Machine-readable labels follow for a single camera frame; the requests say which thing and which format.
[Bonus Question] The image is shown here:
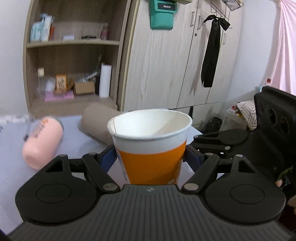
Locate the orange and white paper cup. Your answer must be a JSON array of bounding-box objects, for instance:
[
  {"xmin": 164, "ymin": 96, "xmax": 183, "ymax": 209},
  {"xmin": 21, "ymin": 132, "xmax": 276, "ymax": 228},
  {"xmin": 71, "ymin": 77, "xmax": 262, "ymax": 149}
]
[{"xmin": 107, "ymin": 109, "xmax": 192, "ymax": 185}]

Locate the brown paper cup lying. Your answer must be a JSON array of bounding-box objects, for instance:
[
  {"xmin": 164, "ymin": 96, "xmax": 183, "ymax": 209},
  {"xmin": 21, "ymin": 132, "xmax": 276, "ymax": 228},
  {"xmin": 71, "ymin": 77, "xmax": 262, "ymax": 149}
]
[{"xmin": 80, "ymin": 103, "xmax": 121, "ymax": 145}]

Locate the white tablecloth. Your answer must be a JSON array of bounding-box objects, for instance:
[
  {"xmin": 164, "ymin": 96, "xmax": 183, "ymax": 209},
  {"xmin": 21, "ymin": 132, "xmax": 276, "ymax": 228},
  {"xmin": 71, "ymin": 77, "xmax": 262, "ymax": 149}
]
[{"xmin": 1, "ymin": 115, "xmax": 107, "ymax": 234}]

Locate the pink bottle lying down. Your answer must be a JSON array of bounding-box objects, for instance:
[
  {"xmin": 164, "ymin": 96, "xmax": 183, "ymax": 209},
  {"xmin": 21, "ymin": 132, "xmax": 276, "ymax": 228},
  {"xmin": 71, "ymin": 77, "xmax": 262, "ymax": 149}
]
[{"xmin": 22, "ymin": 116, "xmax": 64, "ymax": 170}]

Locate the pink curtain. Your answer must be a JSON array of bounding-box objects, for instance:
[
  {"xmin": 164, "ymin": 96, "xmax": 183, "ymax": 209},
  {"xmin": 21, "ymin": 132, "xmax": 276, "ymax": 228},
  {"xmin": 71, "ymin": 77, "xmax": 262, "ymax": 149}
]
[{"xmin": 260, "ymin": 1, "xmax": 295, "ymax": 95}]

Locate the black ribbon bow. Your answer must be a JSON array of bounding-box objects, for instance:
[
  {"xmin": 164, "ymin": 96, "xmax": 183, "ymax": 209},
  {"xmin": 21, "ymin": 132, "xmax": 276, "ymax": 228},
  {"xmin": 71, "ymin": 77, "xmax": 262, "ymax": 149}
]
[{"xmin": 201, "ymin": 15, "xmax": 230, "ymax": 88}]

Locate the light wood wardrobe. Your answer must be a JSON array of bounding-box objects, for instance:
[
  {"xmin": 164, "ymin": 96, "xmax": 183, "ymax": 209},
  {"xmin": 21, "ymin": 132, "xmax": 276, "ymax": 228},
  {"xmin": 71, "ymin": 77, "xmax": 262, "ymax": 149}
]
[{"xmin": 117, "ymin": 1, "xmax": 242, "ymax": 127}]

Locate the pink flat box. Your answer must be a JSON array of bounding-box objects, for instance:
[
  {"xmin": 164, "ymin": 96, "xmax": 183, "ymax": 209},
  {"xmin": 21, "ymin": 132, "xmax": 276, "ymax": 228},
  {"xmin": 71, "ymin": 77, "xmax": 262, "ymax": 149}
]
[{"xmin": 44, "ymin": 90, "xmax": 74, "ymax": 102}]

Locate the small cardboard box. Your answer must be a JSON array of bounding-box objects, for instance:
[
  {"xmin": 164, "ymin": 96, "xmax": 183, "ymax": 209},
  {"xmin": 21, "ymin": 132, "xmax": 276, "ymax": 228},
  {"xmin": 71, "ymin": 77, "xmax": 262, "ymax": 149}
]
[{"xmin": 74, "ymin": 81, "xmax": 95, "ymax": 95}]

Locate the clear bottle beige cap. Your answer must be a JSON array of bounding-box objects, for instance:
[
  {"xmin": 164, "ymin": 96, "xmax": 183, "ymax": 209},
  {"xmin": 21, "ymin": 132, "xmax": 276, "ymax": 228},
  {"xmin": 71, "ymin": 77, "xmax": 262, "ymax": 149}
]
[{"xmin": 37, "ymin": 68, "xmax": 46, "ymax": 98}]

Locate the orange small box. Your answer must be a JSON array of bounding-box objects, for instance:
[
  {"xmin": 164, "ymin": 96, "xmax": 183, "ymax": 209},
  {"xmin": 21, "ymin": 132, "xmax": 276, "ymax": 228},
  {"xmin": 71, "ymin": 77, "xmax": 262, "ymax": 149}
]
[{"xmin": 55, "ymin": 74, "xmax": 67, "ymax": 94}]

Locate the white paper towel roll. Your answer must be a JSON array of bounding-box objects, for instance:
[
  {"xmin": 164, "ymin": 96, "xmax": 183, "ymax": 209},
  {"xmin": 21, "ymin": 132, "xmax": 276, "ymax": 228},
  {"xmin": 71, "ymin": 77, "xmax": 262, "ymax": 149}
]
[{"xmin": 99, "ymin": 64, "xmax": 112, "ymax": 98}]

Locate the wooden open shelf unit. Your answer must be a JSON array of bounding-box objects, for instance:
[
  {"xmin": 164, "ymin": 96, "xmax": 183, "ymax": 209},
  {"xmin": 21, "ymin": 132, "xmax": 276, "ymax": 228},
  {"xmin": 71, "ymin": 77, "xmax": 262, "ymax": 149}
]
[{"xmin": 23, "ymin": 1, "xmax": 130, "ymax": 118}]

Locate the teal hanging pouch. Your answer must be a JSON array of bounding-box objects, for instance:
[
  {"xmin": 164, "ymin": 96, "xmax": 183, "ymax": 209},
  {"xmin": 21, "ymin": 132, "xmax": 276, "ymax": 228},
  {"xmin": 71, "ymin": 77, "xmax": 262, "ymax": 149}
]
[{"xmin": 149, "ymin": 0, "xmax": 177, "ymax": 31}]

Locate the small pink bottle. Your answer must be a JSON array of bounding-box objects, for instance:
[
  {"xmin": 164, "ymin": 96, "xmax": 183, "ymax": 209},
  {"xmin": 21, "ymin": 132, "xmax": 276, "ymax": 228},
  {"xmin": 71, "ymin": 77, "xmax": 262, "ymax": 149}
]
[{"xmin": 100, "ymin": 23, "xmax": 109, "ymax": 40}]

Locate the light blue pump bottle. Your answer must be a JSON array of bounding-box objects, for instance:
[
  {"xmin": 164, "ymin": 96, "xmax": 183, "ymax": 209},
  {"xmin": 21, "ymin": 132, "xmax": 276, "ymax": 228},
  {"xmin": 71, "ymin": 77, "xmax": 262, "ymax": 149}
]
[{"xmin": 30, "ymin": 13, "xmax": 48, "ymax": 42}]

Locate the white tube bottle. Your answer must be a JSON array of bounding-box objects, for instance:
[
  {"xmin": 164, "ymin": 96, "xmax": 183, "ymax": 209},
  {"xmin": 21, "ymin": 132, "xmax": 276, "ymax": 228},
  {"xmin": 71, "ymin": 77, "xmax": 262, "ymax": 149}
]
[{"xmin": 41, "ymin": 15, "xmax": 53, "ymax": 42}]

